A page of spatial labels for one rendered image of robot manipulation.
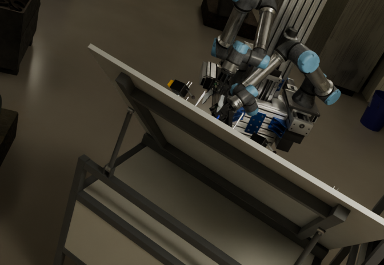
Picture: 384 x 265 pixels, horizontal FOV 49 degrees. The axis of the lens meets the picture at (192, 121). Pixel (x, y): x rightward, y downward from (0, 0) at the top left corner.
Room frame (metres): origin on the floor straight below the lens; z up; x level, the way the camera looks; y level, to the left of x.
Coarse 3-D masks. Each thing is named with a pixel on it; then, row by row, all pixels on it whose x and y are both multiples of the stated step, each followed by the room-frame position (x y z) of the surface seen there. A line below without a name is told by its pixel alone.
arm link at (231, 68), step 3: (225, 60) 1.94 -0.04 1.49; (225, 63) 1.92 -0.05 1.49; (228, 63) 1.91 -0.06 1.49; (231, 63) 1.91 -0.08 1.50; (222, 66) 1.92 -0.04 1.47; (225, 66) 1.91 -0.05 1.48; (228, 66) 1.91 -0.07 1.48; (231, 66) 1.91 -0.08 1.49; (234, 66) 1.91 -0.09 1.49; (237, 66) 1.92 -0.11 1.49; (225, 69) 1.91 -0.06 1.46; (228, 69) 1.90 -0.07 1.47; (231, 69) 1.90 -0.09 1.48; (234, 69) 1.91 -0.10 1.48; (237, 69) 1.92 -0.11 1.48; (231, 72) 1.90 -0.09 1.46; (234, 72) 1.91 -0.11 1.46
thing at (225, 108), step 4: (228, 100) 2.01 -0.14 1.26; (216, 104) 2.02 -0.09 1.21; (224, 104) 2.01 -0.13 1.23; (228, 104) 2.01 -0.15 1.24; (232, 104) 2.01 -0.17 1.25; (212, 108) 2.00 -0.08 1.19; (216, 108) 1.98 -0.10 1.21; (224, 108) 1.99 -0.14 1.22; (228, 108) 2.01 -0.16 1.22; (232, 108) 2.02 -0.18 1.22; (212, 112) 1.98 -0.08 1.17; (216, 112) 1.95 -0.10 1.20; (220, 112) 1.96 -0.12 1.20; (224, 112) 1.97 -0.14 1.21; (216, 116) 1.95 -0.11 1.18; (220, 116) 1.96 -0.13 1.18; (224, 116) 1.97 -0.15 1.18; (224, 120) 1.96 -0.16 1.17
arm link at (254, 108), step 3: (255, 102) 2.11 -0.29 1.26; (246, 105) 2.07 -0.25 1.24; (249, 105) 2.07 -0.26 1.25; (252, 105) 2.08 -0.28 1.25; (255, 105) 2.11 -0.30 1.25; (243, 108) 2.13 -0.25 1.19; (246, 108) 2.09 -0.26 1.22; (249, 108) 2.08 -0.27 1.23; (252, 108) 2.09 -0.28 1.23; (255, 108) 2.11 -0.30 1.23; (246, 111) 2.11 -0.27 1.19; (249, 111) 2.10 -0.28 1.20; (252, 111) 2.10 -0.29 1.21; (255, 111) 2.11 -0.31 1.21; (249, 114) 2.11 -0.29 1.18; (252, 114) 2.11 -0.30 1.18; (255, 114) 2.12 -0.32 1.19
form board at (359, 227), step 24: (96, 48) 1.34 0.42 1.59; (120, 72) 1.35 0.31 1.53; (168, 96) 1.23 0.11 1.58; (192, 120) 1.29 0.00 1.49; (216, 120) 1.18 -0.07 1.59; (192, 144) 1.59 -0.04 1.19; (240, 144) 1.18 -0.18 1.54; (216, 168) 1.69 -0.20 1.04; (240, 168) 1.42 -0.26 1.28; (288, 168) 1.09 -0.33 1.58; (264, 192) 1.50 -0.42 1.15; (312, 192) 1.13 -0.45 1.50; (336, 192) 1.05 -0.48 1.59; (288, 216) 1.60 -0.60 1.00; (312, 216) 1.35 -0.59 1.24; (360, 216) 1.04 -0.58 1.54; (336, 240) 1.43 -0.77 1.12; (360, 240) 1.23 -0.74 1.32
